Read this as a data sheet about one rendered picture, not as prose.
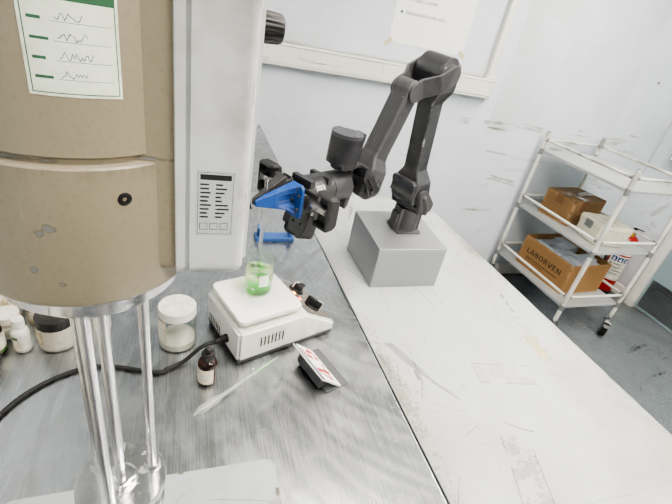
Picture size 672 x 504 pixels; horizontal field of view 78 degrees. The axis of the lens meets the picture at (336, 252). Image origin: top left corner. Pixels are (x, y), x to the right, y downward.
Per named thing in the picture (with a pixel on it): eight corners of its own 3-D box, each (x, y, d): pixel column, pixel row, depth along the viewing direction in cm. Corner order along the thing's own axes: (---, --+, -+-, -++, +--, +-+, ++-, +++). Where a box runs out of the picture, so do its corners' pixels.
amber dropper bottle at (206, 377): (204, 370, 67) (205, 337, 64) (220, 377, 66) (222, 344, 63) (193, 383, 65) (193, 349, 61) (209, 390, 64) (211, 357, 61)
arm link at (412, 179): (435, 47, 81) (414, 50, 77) (466, 57, 77) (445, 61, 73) (404, 191, 101) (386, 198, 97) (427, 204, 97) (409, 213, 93)
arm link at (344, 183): (335, 197, 84) (345, 153, 79) (355, 209, 81) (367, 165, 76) (309, 203, 79) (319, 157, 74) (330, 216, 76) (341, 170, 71)
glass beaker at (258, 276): (278, 291, 75) (283, 253, 71) (258, 304, 71) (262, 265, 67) (253, 277, 77) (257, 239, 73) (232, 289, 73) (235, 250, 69)
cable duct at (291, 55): (485, 97, 230) (492, 78, 225) (492, 100, 225) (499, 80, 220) (95, 35, 166) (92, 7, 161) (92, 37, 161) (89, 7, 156)
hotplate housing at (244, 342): (297, 295, 89) (302, 263, 85) (332, 332, 81) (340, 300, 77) (194, 323, 76) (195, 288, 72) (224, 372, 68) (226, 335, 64)
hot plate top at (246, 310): (270, 273, 80) (271, 269, 80) (303, 309, 73) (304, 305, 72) (210, 287, 73) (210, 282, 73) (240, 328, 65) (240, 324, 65)
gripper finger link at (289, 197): (305, 187, 66) (300, 220, 69) (290, 178, 68) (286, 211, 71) (270, 194, 61) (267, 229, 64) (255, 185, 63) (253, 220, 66)
